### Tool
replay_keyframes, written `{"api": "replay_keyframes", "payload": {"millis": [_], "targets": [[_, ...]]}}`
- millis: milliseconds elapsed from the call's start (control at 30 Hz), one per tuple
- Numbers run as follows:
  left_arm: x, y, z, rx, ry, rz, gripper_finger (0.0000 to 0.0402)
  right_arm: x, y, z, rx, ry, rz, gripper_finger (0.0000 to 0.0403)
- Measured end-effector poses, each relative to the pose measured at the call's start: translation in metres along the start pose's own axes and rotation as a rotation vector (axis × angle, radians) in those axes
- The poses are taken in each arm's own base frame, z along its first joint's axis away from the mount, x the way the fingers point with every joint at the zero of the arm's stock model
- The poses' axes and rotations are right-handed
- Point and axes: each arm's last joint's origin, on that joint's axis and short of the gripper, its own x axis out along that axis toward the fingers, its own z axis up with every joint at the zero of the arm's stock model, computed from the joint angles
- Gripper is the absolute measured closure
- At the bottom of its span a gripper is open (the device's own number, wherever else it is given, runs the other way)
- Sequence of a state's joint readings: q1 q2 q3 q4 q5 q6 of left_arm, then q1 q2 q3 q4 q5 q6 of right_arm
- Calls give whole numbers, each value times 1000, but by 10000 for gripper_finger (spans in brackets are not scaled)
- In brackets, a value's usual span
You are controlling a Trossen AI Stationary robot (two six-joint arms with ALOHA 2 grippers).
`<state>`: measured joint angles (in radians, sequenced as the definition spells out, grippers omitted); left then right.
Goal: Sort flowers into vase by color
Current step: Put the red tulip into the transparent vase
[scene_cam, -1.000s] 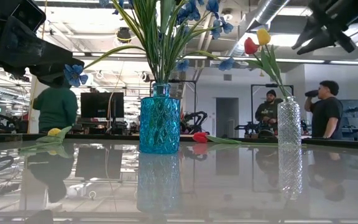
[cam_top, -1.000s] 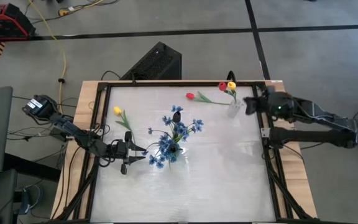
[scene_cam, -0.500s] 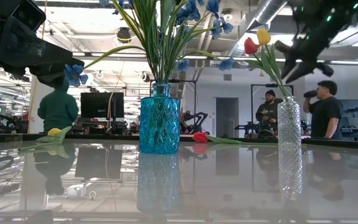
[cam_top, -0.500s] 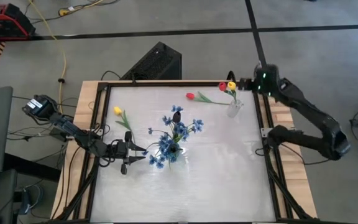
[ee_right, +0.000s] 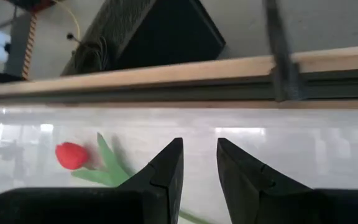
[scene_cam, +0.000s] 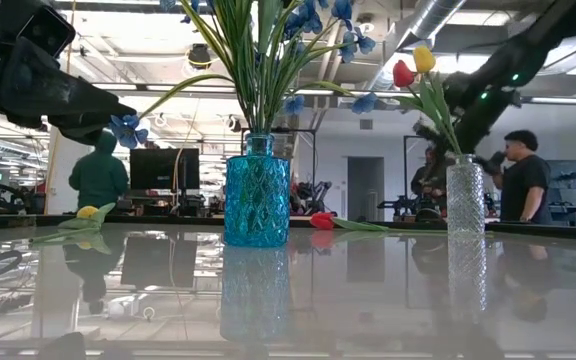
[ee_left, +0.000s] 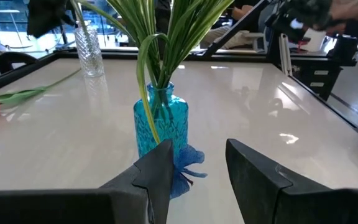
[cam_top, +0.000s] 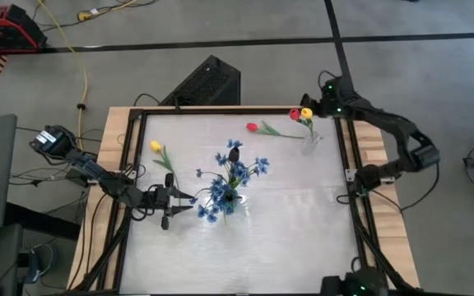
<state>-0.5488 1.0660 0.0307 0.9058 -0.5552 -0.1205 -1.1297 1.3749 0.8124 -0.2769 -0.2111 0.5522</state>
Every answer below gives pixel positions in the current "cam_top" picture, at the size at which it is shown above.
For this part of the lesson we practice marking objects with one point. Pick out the blue patterned glass vase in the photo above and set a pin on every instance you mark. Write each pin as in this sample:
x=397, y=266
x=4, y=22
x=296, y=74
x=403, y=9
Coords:
x=232, y=196

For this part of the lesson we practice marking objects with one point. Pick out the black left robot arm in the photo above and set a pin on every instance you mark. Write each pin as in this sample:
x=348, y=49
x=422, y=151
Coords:
x=113, y=187

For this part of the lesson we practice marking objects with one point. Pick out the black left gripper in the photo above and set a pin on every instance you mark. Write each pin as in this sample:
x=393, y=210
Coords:
x=171, y=202

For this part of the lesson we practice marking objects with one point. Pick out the blue artificial flower bunch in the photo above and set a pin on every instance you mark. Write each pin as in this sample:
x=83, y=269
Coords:
x=216, y=193
x=241, y=168

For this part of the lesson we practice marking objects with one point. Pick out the red and black equipment box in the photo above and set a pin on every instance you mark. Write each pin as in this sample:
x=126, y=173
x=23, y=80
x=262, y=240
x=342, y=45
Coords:
x=6, y=29

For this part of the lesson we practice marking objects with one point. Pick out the silver corner bracket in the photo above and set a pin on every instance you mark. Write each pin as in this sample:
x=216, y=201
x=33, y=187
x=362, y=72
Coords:
x=132, y=174
x=349, y=174

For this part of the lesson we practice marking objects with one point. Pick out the light wooden table board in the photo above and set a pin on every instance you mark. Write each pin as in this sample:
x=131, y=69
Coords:
x=111, y=135

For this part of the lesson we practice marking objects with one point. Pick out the clear patterned glass vase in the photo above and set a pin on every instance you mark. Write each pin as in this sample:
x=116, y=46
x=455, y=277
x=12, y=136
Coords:
x=311, y=144

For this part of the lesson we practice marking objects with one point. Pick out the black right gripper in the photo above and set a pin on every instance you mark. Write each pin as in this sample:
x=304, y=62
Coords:
x=329, y=104

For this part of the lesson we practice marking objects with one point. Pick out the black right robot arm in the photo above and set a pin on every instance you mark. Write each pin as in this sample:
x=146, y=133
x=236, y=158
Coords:
x=385, y=118

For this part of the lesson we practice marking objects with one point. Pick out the yellow artificial tulip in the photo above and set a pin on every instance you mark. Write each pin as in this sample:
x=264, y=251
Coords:
x=306, y=113
x=155, y=146

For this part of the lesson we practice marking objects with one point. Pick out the black artificial tulip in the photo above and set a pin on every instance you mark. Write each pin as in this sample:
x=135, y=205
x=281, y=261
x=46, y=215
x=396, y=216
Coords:
x=233, y=154

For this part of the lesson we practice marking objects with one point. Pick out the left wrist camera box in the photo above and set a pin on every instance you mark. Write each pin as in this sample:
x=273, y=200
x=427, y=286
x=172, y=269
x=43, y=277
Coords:
x=161, y=197

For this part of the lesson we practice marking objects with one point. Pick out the black aluminium table frame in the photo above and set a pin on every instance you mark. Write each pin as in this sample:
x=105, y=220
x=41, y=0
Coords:
x=136, y=123

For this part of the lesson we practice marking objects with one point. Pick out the black computer tower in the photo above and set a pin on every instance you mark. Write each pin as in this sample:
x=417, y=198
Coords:
x=204, y=84

